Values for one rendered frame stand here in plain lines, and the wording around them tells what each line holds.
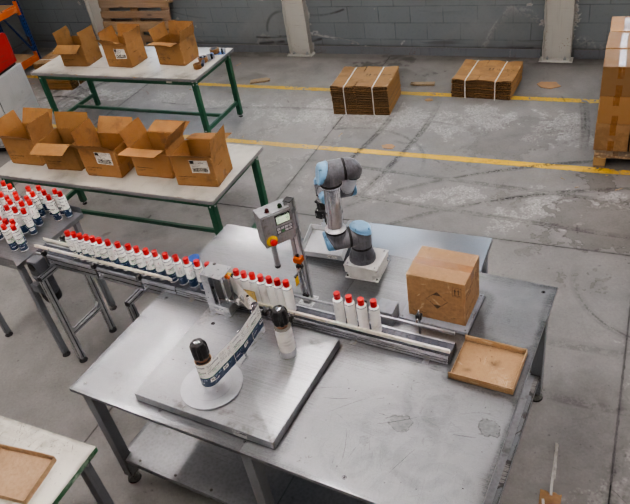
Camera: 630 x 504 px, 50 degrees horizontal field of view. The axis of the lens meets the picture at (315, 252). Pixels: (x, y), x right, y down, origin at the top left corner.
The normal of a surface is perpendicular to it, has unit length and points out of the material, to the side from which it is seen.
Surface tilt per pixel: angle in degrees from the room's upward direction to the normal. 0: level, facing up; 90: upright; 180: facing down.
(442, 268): 0
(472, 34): 90
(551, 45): 90
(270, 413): 0
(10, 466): 0
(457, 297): 90
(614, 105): 87
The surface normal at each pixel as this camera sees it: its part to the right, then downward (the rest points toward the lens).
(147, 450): -0.14, -0.79
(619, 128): -0.37, 0.54
